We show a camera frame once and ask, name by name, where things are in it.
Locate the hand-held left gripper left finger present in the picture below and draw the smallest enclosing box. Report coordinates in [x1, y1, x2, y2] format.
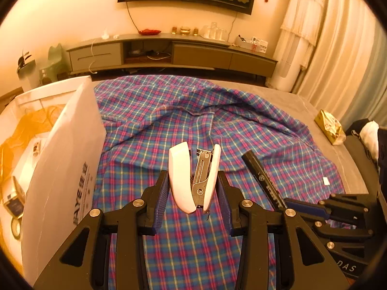
[33, 170, 170, 290]

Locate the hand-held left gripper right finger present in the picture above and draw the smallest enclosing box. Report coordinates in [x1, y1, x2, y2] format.
[217, 171, 349, 290]

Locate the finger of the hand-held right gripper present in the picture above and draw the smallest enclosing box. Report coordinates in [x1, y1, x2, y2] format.
[283, 193, 379, 229]
[299, 214, 376, 245]

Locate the white stapler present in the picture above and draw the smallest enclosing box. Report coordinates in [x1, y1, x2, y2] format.
[168, 141, 222, 215]

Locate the black marker pen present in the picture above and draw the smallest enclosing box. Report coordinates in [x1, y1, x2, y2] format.
[241, 150, 288, 210]

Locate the white storage box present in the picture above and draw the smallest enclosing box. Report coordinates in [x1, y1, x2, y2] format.
[0, 75, 107, 286]

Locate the gold metal tin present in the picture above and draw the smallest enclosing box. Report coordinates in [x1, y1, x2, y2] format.
[2, 175, 27, 219]

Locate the tape roll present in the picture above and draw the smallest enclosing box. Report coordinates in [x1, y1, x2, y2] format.
[11, 215, 23, 240]

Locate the gold foil package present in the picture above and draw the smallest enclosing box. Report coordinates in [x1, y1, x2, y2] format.
[314, 109, 346, 145]

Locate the blue pink plaid cloth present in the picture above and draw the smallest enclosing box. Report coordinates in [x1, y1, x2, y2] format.
[91, 75, 347, 290]

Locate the white cloth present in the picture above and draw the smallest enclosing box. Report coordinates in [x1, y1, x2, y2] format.
[360, 121, 380, 161]

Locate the white floor air conditioner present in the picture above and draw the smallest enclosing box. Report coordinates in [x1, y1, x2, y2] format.
[270, 30, 303, 91]

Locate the grey television cabinet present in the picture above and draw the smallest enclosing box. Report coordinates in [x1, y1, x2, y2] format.
[66, 33, 279, 80]

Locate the yellow plastic film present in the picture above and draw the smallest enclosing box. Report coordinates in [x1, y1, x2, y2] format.
[0, 104, 65, 188]

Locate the cream curtain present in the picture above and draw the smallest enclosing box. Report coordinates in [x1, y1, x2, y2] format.
[292, 0, 387, 127]

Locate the white organizer box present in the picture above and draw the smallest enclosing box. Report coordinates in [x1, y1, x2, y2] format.
[234, 35, 269, 52]

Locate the green plastic chair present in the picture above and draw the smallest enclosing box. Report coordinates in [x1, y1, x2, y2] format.
[39, 44, 71, 83]

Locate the set of clear glass cups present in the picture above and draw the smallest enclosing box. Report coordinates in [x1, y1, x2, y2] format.
[201, 22, 227, 41]

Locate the white bin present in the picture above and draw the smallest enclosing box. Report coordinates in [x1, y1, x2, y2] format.
[16, 60, 41, 91]

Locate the white lace cover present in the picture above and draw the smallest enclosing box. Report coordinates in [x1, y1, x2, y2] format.
[280, 0, 324, 68]

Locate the dark potted plant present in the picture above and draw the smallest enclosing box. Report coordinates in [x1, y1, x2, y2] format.
[16, 48, 32, 67]

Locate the white hanging cable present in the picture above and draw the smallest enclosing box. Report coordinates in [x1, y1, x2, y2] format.
[89, 39, 99, 74]

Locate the brown television cable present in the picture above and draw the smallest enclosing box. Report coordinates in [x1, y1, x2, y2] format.
[228, 12, 238, 41]
[126, 1, 142, 34]

